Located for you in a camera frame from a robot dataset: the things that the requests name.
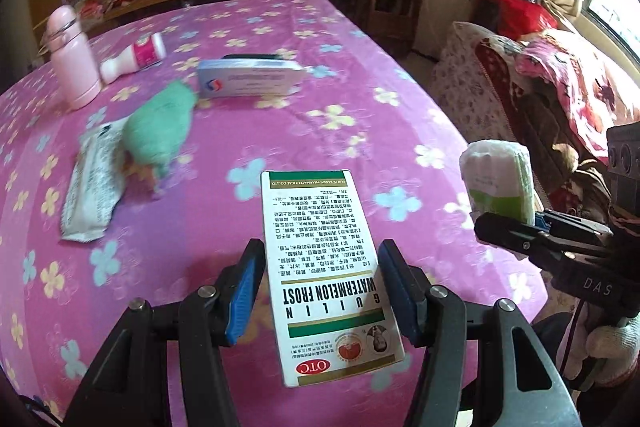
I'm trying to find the white plastic wrapper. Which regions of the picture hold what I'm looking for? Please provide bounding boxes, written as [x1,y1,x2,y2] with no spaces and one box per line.
[60,117,132,243]

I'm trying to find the white green tissue pack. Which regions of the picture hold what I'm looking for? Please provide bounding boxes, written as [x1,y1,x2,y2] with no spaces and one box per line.
[459,139,537,228]

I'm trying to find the pink water bottle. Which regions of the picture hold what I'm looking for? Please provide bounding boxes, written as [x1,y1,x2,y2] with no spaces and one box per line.
[46,5,102,110]

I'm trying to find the black cable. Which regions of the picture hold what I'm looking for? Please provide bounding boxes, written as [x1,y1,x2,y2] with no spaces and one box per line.
[560,302,583,373]

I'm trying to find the clear bag of flowers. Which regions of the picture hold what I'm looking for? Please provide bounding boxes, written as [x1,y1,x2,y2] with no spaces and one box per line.
[65,0,121,28]

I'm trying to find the dark brown cloth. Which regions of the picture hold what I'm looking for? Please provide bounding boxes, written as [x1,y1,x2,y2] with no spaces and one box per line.
[520,107,611,228]

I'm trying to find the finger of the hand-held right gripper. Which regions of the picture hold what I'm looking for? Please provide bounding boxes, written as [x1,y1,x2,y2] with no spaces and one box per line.
[473,212,571,270]
[534,209,615,238]

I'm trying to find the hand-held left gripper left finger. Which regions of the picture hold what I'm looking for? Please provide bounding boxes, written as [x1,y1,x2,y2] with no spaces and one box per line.
[62,238,267,427]

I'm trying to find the green plush toy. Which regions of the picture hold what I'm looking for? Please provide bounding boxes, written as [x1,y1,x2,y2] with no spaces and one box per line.
[122,79,197,188]

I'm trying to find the red plastic bag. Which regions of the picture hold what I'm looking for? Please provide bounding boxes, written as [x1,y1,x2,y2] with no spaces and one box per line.
[497,0,558,40]

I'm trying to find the person's right hand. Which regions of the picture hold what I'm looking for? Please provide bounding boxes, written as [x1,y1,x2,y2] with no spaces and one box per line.
[562,313,640,392]

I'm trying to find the white bottle with pink label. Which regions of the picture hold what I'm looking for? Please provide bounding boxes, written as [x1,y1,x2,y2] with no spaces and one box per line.
[100,32,167,84]

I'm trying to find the long white medicine box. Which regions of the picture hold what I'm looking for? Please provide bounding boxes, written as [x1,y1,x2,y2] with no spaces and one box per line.
[196,59,307,100]

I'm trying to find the pink printed blanket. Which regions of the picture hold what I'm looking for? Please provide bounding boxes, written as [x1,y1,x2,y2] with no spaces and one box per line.
[515,29,640,165]

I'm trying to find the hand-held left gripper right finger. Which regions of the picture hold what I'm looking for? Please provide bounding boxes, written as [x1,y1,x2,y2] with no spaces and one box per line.
[377,239,583,427]

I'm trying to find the white green medicine box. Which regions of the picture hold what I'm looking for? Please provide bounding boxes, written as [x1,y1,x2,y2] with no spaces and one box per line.
[260,169,407,389]

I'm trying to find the floral covered sofa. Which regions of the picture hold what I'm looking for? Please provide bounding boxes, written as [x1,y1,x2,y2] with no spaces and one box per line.
[430,22,640,258]

